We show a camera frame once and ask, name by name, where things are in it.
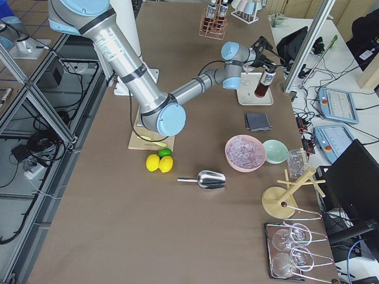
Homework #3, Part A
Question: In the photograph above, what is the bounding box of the white cup rack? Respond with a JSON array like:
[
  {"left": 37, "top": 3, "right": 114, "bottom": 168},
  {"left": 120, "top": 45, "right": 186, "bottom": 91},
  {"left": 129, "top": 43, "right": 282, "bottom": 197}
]
[{"left": 231, "top": 0, "right": 262, "bottom": 24}]

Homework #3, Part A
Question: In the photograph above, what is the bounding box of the aluminium frame post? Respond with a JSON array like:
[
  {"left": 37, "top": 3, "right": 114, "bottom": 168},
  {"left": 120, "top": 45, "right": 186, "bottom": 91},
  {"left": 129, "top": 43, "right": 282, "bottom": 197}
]
[{"left": 283, "top": 0, "right": 335, "bottom": 93}]

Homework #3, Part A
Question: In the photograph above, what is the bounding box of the yellow plastic knife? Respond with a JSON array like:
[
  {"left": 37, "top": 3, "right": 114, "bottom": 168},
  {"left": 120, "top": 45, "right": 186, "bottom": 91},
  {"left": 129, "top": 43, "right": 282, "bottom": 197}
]
[{"left": 140, "top": 135, "right": 167, "bottom": 148}]

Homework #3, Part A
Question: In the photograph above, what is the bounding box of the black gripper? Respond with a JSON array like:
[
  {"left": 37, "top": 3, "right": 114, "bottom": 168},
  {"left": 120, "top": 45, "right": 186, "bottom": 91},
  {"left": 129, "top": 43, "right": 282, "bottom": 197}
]
[{"left": 251, "top": 35, "right": 282, "bottom": 74}]

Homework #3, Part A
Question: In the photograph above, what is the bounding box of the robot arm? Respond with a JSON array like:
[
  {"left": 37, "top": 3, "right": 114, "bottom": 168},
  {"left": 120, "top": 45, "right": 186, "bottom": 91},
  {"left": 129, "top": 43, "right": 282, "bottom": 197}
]
[{"left": 48, "top": 1, "right": 277, "bottom": 136}]

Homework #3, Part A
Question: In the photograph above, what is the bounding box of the clear wine glass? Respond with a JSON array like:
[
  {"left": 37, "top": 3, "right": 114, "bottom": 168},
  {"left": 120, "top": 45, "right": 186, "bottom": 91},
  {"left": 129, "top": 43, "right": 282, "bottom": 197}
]
[{"left": 241, "top": 66, "right": 254, "bottom": 86}]

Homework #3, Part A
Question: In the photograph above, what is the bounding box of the grey folded cloth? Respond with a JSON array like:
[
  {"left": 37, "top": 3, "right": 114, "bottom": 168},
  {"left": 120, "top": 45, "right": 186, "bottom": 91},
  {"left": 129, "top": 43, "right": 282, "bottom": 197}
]
[{"left": 245, "top": 113, "right": 272, "bottom": 131}]

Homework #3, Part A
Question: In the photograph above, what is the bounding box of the green bowl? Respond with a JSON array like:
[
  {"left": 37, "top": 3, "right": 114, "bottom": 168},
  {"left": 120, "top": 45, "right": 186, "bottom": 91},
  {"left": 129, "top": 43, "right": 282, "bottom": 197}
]
[{"left": 263, "top": 140, "right": 288, "bottom": 164}]

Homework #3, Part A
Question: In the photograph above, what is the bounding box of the wooden glass holder stand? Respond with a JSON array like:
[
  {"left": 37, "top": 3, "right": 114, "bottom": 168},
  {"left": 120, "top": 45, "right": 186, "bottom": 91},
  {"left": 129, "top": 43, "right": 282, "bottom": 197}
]
[{"left": 261, "top": 147, "right": 326, "bottom": 220}]

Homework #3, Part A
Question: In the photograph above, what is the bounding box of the blue teach pendant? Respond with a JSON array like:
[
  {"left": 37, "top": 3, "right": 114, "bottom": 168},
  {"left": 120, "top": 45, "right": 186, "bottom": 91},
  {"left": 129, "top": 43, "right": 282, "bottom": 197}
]
[
  {"left": 318, "top": 87, "right": 359, "bottom": 124},
  {"left": 314, "top": 124, "right": 355, "bottom": 163}
]

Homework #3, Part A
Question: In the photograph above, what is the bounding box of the wooden cutting board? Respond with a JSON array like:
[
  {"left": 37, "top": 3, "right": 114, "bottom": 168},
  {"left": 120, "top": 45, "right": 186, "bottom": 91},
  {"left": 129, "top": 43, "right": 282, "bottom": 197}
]
[{"left": 128, "top": 108, "right": 175, "bottom": 151}]

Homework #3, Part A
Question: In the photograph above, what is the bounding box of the yellow lemon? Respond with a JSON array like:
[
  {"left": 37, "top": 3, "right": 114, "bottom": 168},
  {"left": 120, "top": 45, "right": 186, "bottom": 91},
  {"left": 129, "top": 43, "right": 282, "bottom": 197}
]
[
  {"left": 145, "top": 154, "right": 160, "bottom": 172},
  {"left": 159, "top": 156, "right": 174, "bottom": 173}
]

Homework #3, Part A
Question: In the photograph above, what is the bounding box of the pink bowl with ice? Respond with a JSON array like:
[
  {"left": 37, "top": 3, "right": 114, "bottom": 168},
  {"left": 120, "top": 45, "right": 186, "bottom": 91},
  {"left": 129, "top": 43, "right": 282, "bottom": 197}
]
[{"left": 224, "top": 135, "right": 266, "bottom": 173}]

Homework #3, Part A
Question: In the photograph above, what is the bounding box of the copper wire bottle basket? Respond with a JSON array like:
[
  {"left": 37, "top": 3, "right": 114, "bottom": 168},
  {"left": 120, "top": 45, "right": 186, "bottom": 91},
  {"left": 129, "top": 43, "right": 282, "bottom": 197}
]
[{"left": 198, "top": 9, "right": 227, "bottom": 40}]

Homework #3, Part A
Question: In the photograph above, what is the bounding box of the cream serving tray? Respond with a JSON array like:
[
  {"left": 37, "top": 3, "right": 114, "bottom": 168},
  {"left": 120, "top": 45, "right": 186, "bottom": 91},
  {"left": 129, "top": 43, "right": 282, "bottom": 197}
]
[{"left": 237, "top": 72, "right": 274, "bottom": 107}]

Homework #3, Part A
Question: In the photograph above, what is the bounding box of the black glass tray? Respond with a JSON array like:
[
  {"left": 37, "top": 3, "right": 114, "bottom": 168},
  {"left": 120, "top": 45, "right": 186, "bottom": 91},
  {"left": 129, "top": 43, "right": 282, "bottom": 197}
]
[{"left": 263, "top": 221, "right": 335, "bottom": 282}]

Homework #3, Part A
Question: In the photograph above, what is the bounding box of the metal ice scoop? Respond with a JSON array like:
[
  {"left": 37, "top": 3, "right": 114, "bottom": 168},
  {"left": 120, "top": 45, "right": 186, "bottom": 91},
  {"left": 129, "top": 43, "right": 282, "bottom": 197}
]
[{"left": 177, "top": 170, "right": 226, "bottom": 190}]

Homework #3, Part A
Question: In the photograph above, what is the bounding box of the green lime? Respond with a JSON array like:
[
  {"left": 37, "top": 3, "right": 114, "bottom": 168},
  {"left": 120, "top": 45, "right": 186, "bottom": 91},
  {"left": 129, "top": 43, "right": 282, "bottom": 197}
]
[{"left": 158, "top": 148, "right": 172, "bottom": 158}]

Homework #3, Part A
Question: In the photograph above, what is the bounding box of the tea bottle white cap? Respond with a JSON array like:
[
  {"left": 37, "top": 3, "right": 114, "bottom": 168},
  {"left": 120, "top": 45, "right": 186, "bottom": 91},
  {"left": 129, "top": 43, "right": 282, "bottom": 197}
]
[{"left": 254, "top": 72, "right": 276, "bottom": 98}]

